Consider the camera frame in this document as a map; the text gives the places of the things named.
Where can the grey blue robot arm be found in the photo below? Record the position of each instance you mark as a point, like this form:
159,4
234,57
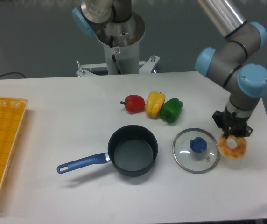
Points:
226,67

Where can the dark saucepan blue handle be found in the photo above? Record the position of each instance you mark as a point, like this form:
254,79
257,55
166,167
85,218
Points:
132,150

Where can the glass pot lid blue knob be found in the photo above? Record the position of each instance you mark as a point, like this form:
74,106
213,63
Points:
195,150

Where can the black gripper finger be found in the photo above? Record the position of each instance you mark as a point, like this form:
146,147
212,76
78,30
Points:
220,120
244,131

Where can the glazed ring donut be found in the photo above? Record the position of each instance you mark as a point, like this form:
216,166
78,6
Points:
232,153

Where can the yellow bell pepper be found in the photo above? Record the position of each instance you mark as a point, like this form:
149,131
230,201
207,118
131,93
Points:
154,103

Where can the green bell pepper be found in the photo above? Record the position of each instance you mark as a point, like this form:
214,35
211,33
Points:
171,110

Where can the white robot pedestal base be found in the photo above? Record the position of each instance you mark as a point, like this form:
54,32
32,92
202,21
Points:
121,43

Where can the red bell pepper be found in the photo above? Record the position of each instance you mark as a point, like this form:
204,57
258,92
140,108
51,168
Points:
134,104

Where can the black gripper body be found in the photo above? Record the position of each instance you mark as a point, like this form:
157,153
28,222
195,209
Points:
234,122

